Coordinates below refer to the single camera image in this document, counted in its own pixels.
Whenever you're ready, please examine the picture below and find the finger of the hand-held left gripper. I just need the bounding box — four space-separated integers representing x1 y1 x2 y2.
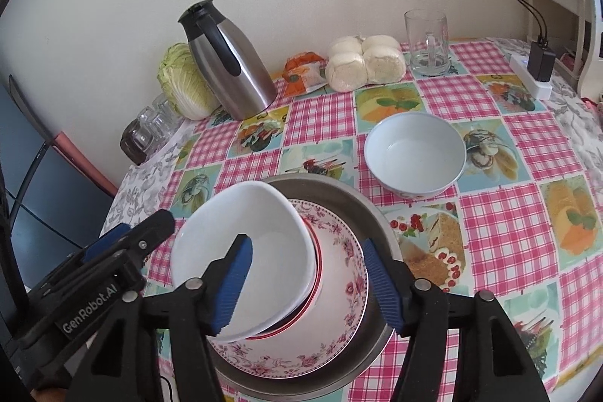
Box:
82 222 133 264
123 209 176 265

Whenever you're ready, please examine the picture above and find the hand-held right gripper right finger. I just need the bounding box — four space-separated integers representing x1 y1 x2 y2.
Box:
362 238 551 402

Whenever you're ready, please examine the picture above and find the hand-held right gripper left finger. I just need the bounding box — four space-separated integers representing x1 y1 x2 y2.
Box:
66 233 255 402

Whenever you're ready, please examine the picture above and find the round pink floral plate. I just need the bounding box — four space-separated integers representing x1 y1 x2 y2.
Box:
210 199 369 377

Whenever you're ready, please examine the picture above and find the white square bowl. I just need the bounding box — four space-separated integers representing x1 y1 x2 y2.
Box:
170 182 317 342

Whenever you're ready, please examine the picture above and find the round stainless steel plate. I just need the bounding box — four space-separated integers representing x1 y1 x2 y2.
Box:
210 173 405 393

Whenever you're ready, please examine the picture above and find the pink board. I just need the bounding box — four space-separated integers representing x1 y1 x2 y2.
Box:
52 131 118 198

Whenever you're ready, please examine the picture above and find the dark blue cabinet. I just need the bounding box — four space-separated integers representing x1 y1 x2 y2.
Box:
0 77 118 290

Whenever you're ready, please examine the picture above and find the clear glass cup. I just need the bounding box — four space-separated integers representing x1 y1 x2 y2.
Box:
153 93 181 130
136 105 163 140

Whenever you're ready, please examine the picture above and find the pink plaid tablecloth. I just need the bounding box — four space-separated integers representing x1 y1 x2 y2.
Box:
144 37 603 402

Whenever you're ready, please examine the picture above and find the pale blue floral bowl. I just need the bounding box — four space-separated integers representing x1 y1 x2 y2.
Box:
364 112 467 199

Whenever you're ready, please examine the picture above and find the napa cabbage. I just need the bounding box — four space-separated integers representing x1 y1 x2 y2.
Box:
157 43 220 120

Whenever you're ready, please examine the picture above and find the stainless steel thermos jug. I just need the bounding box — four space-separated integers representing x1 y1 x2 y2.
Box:
178 0 278 121

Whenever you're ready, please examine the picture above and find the orange snack packet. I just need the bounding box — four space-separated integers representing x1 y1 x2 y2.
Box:
283 52 328 98

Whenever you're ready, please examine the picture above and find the bag of steamed buns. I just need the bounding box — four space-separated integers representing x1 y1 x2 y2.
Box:
325 35 407 93

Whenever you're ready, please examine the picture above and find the clear glass mug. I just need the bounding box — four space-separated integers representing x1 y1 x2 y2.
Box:
404 9 450 77

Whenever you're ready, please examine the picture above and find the white power strip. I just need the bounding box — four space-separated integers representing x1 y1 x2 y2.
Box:
510 53 553 100

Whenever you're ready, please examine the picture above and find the black charger adapter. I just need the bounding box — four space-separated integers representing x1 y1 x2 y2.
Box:
526 40 557 83

